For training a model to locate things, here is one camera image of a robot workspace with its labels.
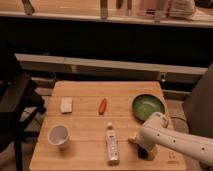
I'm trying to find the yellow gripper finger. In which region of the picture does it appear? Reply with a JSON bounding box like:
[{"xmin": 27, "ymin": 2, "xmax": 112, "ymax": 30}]
[
  {"xmin": 128, "ymin": 137, "xmax": 137, "ymax": 144},
  {"xmin": 146, "ymin": 147, "xmax": 157, "ymax": 161}
]

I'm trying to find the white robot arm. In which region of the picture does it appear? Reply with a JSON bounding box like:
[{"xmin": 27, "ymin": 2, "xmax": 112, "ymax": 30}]
[{"xmin": 129, "ymin": 112, "xmax": 213, "ymax": 167}]

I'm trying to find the white sponge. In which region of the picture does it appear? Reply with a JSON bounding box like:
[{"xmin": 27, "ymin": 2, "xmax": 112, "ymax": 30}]
[{"xmin": 60, "ymin": 97, "xmax": 73, "ymax": 114}]

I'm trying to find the clear plastic bottle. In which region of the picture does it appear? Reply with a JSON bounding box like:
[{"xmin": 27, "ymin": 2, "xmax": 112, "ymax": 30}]
[{"xmin": 105, "ymin": 122, "xmax": 119, "ymax": 165}]

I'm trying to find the green plate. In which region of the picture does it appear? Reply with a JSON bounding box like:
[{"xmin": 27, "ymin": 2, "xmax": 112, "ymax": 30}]
[{"xmin": 132, "ymin": 94, "xmax": 165, "ymax": 121}]

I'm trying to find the orange carrot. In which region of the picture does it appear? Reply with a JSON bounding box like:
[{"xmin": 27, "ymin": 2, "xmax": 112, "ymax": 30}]
[{"xmin": 98, "ymin": 98, "xmax": 107, "ymax": 115}]

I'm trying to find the white paper cup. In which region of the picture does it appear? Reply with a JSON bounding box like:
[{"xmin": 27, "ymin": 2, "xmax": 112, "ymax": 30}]
[{"xmin": 48, "ymin": 125, "xmax": 70, "ymax": 149}]

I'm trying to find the black side table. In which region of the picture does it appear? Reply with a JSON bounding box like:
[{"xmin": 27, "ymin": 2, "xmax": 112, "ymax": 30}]
[{"xmin": 0, "ymin": 74, "xmax": 46, "ymax": 171}]

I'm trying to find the black cable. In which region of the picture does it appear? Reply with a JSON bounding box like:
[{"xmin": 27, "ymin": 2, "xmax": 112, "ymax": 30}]
[{"xmin": 172, "ymin": 116, "xmax": 191, "ymax": 132}]

